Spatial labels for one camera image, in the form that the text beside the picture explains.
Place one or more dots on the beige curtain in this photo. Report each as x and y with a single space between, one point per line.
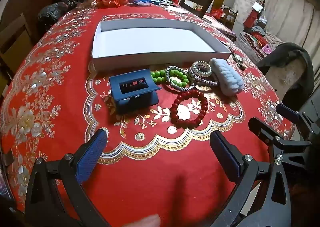
285 10

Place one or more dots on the blue plastic clip holder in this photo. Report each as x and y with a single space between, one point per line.
135 102

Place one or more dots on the white shallow cardboard box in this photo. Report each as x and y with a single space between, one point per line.
155 42

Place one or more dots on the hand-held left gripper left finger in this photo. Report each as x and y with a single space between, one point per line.
90 157

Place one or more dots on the person's left hand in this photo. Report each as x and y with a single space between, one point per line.
146 221

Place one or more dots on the chair with dark jacket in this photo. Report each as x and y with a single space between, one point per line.
287 67

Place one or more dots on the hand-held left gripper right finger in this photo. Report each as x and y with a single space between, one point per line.
225 157

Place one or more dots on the red floral tablecloth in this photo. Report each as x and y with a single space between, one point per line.
50 97

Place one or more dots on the sofa with clothes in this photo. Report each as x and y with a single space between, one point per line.
257 41

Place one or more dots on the dark wooden chair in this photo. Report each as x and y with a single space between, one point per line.
196 1

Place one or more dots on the black plastic bag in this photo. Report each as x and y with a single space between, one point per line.
52 12

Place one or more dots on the brown wooden chair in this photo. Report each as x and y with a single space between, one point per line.
15 39

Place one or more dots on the light blue fluffy scrunchie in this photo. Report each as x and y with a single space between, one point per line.
228 77

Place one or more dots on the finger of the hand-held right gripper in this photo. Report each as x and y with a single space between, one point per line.
261 129
287 113

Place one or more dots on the wristwatch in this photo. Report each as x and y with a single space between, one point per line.
239 59

